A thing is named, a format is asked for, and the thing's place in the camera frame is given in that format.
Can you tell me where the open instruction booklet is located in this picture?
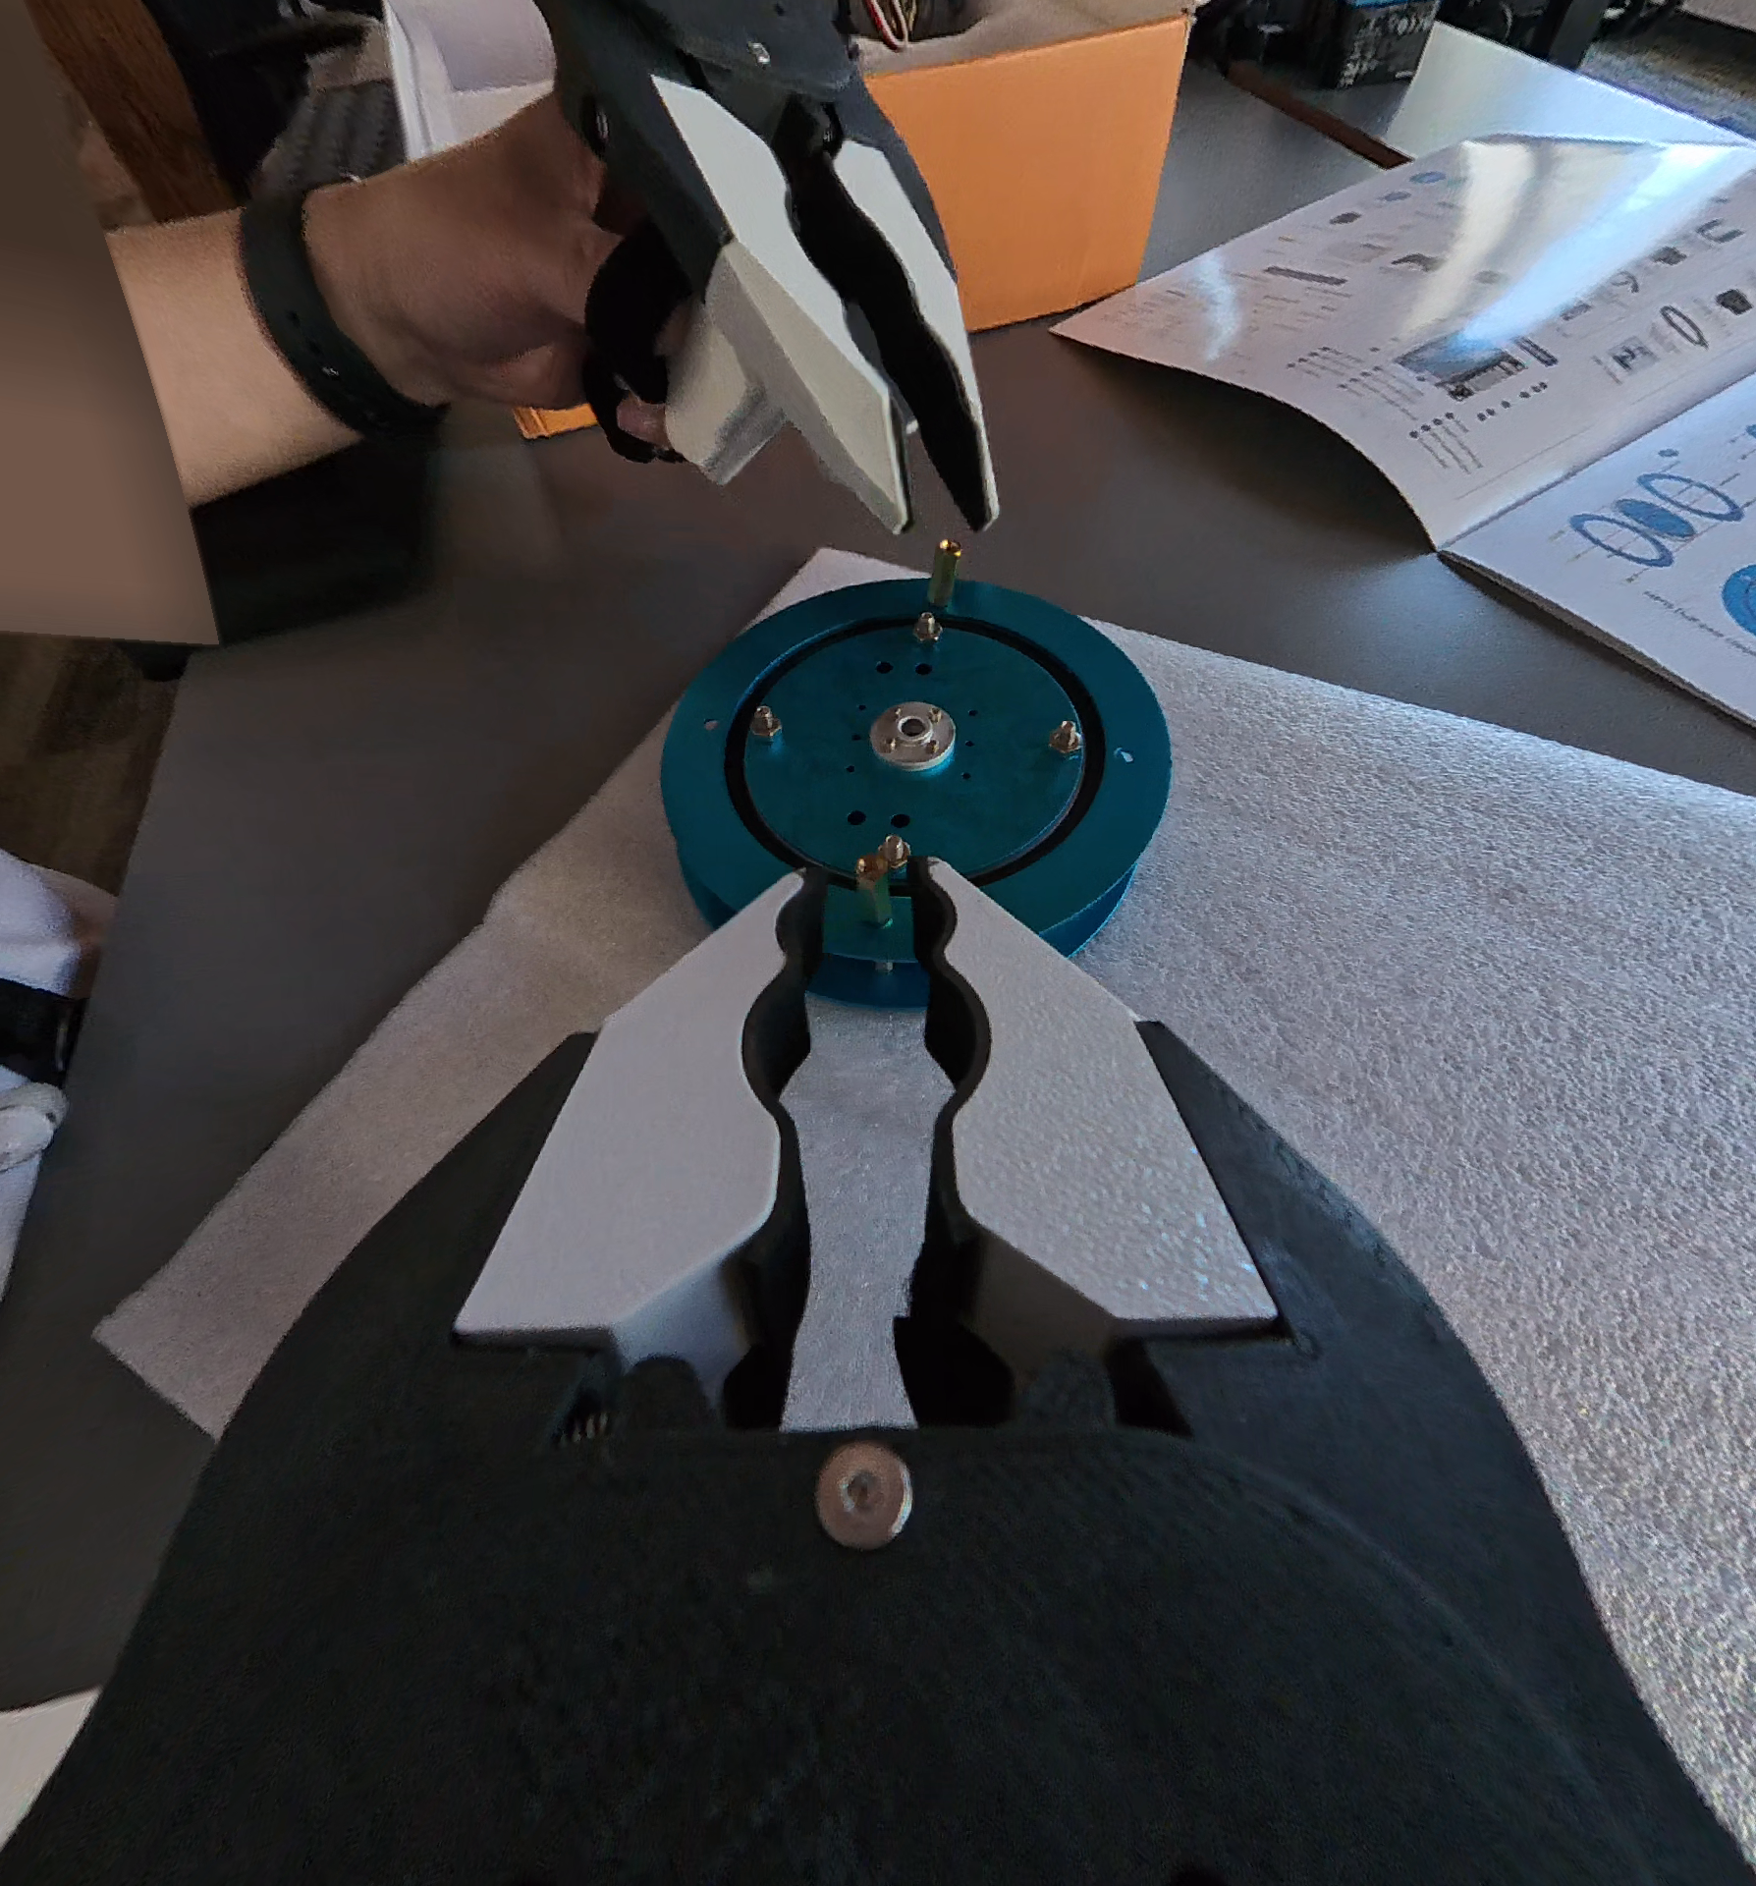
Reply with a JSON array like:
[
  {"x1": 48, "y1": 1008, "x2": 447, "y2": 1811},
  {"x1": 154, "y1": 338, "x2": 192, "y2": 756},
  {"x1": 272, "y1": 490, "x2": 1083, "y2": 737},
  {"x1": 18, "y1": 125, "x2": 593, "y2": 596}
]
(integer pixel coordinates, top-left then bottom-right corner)
[{"x1": 1052, "y1": 137, "x2": 1756, "y2": 769}]

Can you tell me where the white foam sheet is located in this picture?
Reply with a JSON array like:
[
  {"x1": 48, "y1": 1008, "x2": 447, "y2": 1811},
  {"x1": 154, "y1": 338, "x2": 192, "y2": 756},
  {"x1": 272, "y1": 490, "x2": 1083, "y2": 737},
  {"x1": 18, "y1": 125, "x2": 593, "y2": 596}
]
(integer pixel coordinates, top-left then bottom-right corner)
[{"x1": 94, "y1": 549, "x2": 1756, "y2": 1886}]

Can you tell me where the black wristband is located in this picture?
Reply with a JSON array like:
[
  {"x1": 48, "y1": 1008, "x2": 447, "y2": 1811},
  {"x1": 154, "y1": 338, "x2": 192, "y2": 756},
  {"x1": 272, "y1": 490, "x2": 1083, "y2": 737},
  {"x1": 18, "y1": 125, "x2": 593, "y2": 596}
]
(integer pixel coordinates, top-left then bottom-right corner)
[{"x1": 236, "y1": 174, "x2": 444, "y2": 442}]

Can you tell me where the person's left hand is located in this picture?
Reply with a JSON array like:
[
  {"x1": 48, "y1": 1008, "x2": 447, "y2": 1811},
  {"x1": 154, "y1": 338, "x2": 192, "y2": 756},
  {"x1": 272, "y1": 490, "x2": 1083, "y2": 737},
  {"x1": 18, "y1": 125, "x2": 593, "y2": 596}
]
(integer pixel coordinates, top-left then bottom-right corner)
[{"x1": 303, "y1": 91, "x2": 631, "y2": 414}]

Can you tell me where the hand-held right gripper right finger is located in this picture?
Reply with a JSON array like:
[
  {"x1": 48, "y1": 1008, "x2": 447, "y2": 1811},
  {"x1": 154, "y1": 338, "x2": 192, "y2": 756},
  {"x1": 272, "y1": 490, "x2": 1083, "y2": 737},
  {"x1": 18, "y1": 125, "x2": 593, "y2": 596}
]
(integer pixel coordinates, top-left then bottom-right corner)
[{"x1": 896, "y1": 859, "x2": 1280, "y2": 1429}]

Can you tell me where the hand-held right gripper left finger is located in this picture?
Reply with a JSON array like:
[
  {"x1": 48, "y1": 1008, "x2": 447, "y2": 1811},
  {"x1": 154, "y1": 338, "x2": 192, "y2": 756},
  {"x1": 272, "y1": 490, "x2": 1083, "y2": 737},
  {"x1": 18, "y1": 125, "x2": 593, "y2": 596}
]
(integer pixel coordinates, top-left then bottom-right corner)
[{"x1": 452, "y1": 868, "x2": 827, "y2": 1419}]

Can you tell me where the black chair armrest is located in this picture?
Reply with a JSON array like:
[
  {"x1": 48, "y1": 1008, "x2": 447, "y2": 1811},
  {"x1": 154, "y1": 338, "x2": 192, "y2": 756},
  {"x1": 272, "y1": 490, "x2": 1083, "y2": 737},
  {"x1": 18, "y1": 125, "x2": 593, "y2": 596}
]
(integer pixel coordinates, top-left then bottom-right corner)
[{"x1": 192, "y1": 434, "x2": 444, "y2": 638}]

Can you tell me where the blue metal turntable assembly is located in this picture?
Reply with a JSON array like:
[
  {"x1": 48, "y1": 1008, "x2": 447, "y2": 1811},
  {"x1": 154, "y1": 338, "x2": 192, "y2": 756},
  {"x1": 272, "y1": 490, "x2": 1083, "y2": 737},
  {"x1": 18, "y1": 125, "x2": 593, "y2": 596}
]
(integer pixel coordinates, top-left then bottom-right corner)
[{"x1": 660, "y1": 578, "x2": 1174, "y2": 1008}]

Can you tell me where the orange cardboard box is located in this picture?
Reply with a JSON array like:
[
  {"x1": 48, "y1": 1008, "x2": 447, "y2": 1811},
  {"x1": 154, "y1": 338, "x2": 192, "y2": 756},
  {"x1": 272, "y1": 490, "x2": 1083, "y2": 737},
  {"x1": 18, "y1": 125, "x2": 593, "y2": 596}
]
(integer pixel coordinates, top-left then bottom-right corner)
[{"x1": 509, "y1": 0, "x2": 1197, "y2": 442}]

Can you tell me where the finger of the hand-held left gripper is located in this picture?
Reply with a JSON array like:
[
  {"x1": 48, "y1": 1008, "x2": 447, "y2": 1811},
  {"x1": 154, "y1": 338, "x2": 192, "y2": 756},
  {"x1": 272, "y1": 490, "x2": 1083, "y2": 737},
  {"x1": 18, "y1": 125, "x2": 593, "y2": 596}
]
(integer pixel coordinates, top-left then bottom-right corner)
[
  {"x1": 650, "y1": 75, "x2": 918, "y2": 537},
  {"x1": 787, "y1": 100, "x2": 1000, "y2": 536}
]

